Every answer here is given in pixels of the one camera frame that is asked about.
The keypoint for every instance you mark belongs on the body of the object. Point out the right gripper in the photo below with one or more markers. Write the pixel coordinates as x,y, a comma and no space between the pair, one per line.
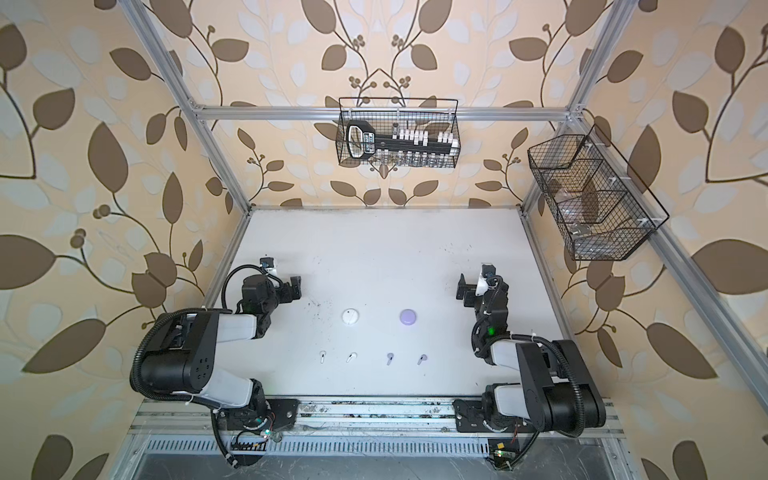
475,288

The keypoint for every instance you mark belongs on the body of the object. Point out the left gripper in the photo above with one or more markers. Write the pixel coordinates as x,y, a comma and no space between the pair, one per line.
287,288

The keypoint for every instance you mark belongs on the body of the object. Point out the purple round charging case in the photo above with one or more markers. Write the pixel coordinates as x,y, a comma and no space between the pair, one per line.
408,317

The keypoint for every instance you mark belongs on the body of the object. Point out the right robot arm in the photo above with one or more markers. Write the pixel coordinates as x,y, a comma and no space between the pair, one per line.
555,391

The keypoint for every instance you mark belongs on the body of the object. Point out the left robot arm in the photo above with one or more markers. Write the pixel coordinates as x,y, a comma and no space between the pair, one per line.
177,358

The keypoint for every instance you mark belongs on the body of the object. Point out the white round charging case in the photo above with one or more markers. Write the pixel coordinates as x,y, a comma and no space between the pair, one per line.
350,316

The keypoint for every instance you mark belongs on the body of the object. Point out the black tool with white bits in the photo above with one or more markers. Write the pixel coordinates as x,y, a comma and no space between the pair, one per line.
366,140

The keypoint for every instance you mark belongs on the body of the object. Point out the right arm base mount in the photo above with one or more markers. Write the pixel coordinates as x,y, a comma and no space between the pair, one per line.
518,434

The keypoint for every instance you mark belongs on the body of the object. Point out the aluminium rail front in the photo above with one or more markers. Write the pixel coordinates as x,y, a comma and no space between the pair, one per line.
337,425

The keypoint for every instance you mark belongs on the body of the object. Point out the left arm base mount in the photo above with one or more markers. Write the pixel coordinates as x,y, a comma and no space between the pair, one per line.
258,420

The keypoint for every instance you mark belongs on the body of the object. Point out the black wire basket right wall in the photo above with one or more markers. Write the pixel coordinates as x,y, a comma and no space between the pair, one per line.
602,207

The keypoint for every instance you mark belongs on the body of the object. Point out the black wire basket wall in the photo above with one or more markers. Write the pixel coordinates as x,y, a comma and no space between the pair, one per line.
433,113
602,207

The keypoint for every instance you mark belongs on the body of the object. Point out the black wire basket back wall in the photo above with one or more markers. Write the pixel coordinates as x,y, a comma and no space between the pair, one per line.
433,113

